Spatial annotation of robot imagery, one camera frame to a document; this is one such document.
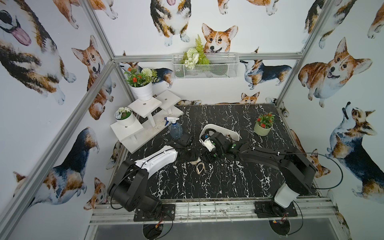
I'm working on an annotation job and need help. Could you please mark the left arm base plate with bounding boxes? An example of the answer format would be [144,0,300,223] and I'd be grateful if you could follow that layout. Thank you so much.
[134,204,176,222]

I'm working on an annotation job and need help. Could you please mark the white wire wall basket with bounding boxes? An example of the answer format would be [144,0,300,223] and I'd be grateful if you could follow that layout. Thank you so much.
[172,53,240,79]

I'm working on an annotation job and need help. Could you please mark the aluminium frame rail front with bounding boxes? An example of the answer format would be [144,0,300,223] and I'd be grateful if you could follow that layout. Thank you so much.
[89,198,336,226]

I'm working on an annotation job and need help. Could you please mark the white storage box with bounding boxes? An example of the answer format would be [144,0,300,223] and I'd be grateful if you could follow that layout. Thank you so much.
[199,124,241,141]

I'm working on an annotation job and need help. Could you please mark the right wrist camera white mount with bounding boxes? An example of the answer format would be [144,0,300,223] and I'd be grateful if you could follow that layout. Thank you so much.
[200,139,216,153]

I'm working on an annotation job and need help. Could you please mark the small green pot red flowers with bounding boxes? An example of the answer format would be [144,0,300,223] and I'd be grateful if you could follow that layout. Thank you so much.
[254,112,275,137]

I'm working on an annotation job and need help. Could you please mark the beige slim strap watch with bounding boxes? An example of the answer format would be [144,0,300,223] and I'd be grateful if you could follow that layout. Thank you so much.
[196,163,206,175]

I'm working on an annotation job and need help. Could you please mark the blue spray bottle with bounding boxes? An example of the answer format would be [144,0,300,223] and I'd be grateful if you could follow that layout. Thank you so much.
[164,117,183,140]

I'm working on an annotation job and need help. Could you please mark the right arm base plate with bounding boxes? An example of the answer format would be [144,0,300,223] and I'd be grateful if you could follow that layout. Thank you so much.
[254,201,298,219]

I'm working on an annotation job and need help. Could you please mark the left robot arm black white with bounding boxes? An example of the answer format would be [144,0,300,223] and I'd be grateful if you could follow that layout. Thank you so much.
[108,133,196,216]

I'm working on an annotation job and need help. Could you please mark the white tiered plant stand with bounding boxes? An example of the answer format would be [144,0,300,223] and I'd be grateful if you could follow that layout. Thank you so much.
[111,90,183,154]

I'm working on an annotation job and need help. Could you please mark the small white pot white flowers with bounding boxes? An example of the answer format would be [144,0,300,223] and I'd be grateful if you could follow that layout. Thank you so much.
[114,107,136,127]

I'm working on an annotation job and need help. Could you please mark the green fern white flowers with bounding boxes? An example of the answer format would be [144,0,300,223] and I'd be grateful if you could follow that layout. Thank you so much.
[180,35,210,70]

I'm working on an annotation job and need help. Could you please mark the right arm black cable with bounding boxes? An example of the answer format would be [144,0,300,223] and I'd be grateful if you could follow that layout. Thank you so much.
[257,146,345,190]

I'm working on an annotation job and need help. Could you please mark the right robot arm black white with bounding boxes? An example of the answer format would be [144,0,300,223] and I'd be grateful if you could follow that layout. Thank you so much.
[201,130,316,209]

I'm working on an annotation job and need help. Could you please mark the large white pot red flowers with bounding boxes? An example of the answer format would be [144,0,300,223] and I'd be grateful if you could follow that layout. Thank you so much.
[124,68,158,102]

